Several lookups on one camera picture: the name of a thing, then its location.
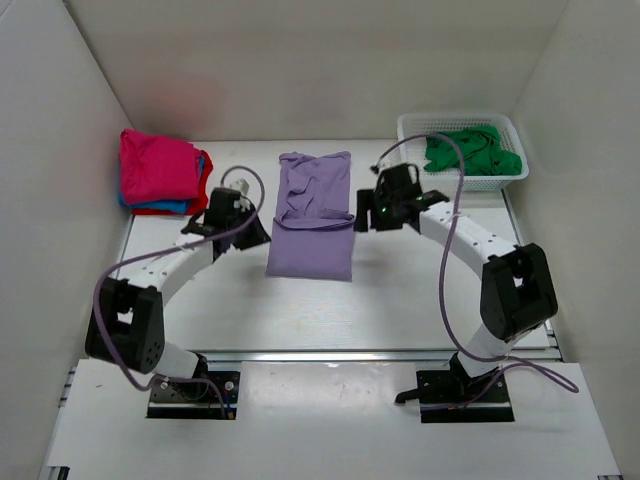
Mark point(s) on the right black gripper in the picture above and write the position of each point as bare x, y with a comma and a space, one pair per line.
366, 202

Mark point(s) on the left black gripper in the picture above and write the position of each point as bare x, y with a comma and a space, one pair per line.
258, 236

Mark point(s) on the purple t shirt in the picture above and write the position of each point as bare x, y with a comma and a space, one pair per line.
313, 233

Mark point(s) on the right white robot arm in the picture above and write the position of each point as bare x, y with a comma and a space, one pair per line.
517, 294

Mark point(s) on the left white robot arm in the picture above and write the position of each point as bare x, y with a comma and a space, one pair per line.
132, 309

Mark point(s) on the folded red t shirt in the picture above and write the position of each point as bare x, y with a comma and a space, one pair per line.
200, 192

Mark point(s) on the folded blue t shirt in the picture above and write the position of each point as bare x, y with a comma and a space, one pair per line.
165, 202

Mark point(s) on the white plastic basket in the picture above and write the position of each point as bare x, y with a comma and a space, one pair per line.
413, 129

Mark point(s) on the folded pink t shirt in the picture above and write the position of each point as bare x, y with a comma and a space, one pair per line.
155, 168

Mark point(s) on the green t shirt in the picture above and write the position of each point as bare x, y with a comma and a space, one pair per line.
481, 149

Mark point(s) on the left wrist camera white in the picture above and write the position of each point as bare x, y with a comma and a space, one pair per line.
241, 188

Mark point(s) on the aluminium rail front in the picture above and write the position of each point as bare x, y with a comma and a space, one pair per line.
328, 356

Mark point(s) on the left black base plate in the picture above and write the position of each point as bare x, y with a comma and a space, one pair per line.
197, 401

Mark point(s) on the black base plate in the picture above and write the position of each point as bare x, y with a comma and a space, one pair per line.
197, 401
443, 400

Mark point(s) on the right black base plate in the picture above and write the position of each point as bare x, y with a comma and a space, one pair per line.
443, 400

